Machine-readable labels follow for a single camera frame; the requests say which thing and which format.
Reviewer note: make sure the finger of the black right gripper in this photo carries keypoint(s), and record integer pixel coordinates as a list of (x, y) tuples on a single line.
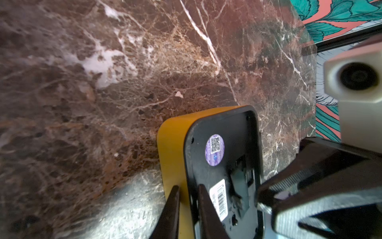
[(330, 214), (317, 158)]

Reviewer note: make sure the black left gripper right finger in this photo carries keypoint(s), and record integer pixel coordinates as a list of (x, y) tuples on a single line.
[(211, 226)]

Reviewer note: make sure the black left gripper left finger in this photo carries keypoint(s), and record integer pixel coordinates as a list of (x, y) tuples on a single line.
[(168, 223)]

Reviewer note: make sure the yellow square alarm clock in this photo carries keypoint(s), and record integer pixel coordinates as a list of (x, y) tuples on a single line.
[(220, 148)]

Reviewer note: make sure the light blue small alarm clock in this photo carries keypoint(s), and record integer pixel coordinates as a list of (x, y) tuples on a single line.
[(268, 231)]

